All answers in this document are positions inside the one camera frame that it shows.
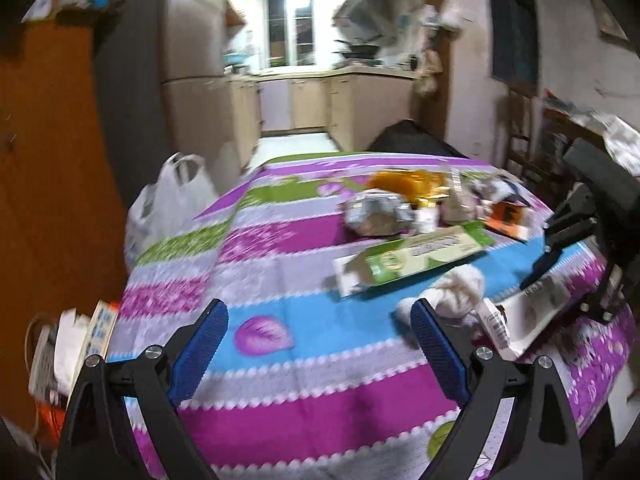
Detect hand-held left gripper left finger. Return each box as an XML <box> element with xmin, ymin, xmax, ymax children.
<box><xmin>55</xmin><ymin>298</ymin><xmax>230</xmax><ymax>480</ymax></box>

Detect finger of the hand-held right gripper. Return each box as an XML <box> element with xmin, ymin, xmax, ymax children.
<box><xmin>580</xmin><ymin>260</ymin><xmax>628</xmax><ymax>326</ymax></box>
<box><xmin>520</xmin><ymin>182</ymin><xmax>603</xmax><ymax>291</ymax></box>

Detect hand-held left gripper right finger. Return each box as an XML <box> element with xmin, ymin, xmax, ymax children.
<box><xmin>409</xmin><ymin>297</ymin><xmax>585</xmax><ymax>480</ymax></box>

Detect orange box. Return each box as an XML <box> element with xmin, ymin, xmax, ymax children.
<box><xmin>482</xmin><ymin>199</ymin><xmax>533</xmax><ymax>241</ymax></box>

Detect white printed packet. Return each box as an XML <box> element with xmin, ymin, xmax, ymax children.
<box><xmin>475</xmin><ymin>272</ymin><xmax>586</xmax><ymax>361</ymax></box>

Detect green carton box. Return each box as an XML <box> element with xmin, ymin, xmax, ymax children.
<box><xmin>332</xmin><ymin>224</ymin><xmax>496</xmax><ymax>301</ymax></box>

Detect crumpled white tissue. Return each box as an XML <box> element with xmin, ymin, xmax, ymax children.
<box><xmin>395</xmin><ymin>264</ymin><xmax>486</xmax><ymax>331</ymax></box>

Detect dark wooden table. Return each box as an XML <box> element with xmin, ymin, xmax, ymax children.
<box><xmin>537</xmin><ymin>105</ymin><xmax>608</xmax><ymax>196</ymax></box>

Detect wooden chair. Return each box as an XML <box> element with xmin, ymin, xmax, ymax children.
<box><xmin>500</xmin><ymin>87</ymin><xmax>551</xmax><ymax>186</ymax></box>

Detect striped floral tablecloth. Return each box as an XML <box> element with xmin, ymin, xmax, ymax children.
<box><xmin>107</xmin><ymin>150</ymin><xmax>638</xmax><ymax>480</ymax></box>

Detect clear plastic bag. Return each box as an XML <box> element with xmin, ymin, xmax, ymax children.
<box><xmin>440</xmin><ymin>172</ymin><xmax>481</xmax><ymax>226</ymax></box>

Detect silver foil packet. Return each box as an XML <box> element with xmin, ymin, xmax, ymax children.
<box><xmin>342</xmin><ymin>191</ymin><xmax>416</xmax><ymax>236</ymax></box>

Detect white plastic shopping bag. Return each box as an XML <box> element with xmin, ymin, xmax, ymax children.
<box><xmin>124</xmin><ymin>152</ymin><xmax>221</xmax><ymax>271</ymax></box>

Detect white power strip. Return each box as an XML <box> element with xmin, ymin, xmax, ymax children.
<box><xmin>27</xmin><ymin>325</ymin><xmax>58</xmax><ymax>396</ymax></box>

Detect orange yellow wrapper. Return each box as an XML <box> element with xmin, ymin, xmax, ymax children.
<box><xmin>367</xmin><ymin>170</ymin><xmax>451</xmax><ymax>208</ymax></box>

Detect dark framed window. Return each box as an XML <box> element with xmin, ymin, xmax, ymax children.
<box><xmin>487</xmin><ymin>0</ymin><xmax>541</xmax><ymax>86</ymax></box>

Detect hanging beige bag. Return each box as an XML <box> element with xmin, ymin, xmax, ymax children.
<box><xmin>415</xmin><ymin>50</ymin><xmax>444</xmax><ymax>97</ymax></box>

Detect hanging white plastic bag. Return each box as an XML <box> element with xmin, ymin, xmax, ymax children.
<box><xmin>422</xmin><ymin>4</ymin><xmax>468</xmax><ymax>32</ymax></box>

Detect orange wooden cabinet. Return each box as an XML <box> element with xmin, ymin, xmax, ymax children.
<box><xmin>0</xmin><ymin>7</ymin><xmax>131</xmax><ymax>411</ymax></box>

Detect kitchen counter cabinets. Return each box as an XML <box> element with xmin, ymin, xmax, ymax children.
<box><xmin>225</xmin><ymin>67</ymin><xmax>418</xmax><ymax>161</ymax></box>

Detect black wok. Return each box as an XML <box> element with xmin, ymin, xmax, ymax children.
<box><xmin>334</xmin><ymin>40</ymin><xmax>381</xmax><ymax>58</ymax></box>

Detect beige refrigerator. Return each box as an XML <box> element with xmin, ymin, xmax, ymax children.
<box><xmin>159</xmin><ymin>0</ymin><xmax>228</xmax><ymax>171</ymax></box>

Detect range hood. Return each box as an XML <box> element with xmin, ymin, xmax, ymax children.
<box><xmin>332</xmin><ymin>0</ymin><xmax>421</xmax><ymax>41</ymax></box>

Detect kitchen window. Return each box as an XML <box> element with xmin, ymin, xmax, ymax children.
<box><xmin>261</xmin><ymin>0</ymin><xmax>317</xmax><ymax>67</ymax></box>

